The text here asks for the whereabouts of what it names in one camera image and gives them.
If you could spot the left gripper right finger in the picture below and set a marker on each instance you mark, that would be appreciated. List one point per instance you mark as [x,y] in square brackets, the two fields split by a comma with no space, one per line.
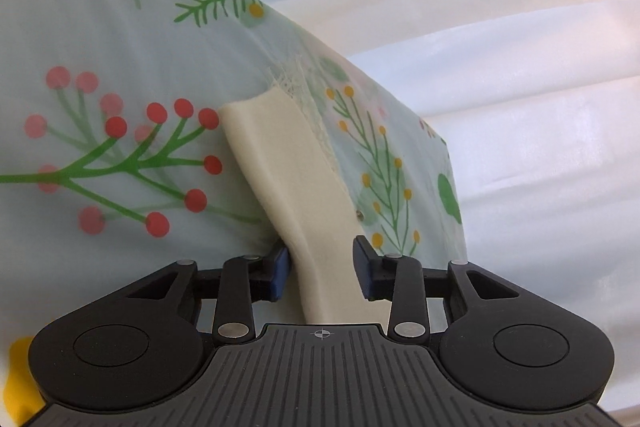
[399,280]

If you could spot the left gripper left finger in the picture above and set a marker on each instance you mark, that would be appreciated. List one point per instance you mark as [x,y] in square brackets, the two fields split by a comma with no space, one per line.
[244,281]

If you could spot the cream knit sweater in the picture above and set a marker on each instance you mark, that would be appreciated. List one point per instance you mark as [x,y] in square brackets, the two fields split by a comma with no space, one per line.
[283,150]

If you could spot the floral print bed sheet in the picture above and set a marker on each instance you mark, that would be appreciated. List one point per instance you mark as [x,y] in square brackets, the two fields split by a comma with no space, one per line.
[114,160]

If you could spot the white curtain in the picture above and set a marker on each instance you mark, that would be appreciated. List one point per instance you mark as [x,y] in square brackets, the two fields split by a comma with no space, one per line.
[539,103]

